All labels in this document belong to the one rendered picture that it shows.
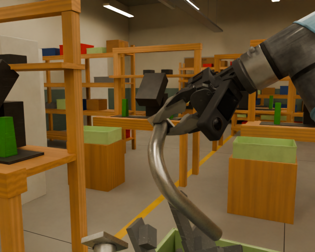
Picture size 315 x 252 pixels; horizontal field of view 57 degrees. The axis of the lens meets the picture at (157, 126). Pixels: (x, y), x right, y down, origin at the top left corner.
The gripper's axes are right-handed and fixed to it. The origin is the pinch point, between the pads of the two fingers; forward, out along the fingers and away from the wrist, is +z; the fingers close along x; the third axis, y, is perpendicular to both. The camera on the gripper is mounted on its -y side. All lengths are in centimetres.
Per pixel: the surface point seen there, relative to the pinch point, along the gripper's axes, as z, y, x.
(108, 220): 190, 128, -128
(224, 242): 9.0, -0.9, -40.0
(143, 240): 6.5, -20.7, -7.0
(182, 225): 8.8, -7.9, -20.7
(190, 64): 276, 1016, -328
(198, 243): 8.3, -9.3, -26.6
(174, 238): 22.7, 1.4, -34.7
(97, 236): 2.9, -28.3, 4.7
